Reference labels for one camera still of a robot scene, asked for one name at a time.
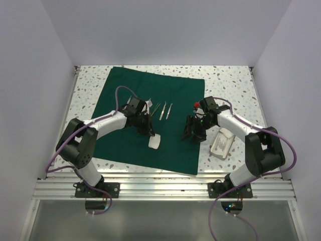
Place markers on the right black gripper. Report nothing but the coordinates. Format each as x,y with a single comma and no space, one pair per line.
199,136

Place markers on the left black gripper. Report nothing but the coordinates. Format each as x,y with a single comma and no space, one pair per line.
148,128

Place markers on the white gauze pad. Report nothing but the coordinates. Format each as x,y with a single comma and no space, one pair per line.
154,141
228,134
221,130

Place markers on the curved steel tweezers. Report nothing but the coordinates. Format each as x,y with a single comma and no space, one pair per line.
162,112

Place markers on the thin steel tweezers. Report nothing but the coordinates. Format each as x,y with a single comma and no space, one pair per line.
157,106

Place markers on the short steel tweezers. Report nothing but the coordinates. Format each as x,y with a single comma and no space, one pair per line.
169,110

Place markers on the white paper packet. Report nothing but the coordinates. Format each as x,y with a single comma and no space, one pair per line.
221,146

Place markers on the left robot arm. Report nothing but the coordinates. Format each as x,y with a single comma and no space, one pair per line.
78,141

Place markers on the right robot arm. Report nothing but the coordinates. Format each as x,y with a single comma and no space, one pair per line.
263,149

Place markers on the green surgical cloth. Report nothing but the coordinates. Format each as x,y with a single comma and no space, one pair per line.
126,145

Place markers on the metal instrument tray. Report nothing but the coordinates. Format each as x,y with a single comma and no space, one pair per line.
222,144

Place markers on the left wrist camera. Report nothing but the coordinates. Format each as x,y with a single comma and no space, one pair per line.
147,107

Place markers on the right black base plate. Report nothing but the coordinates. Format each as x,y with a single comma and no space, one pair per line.
233,201

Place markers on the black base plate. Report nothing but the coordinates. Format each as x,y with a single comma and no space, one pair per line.
98,199
233,201

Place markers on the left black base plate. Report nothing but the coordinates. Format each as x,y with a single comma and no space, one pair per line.
98,199

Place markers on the aluminium rail frame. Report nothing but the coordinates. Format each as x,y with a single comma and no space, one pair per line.
151,185

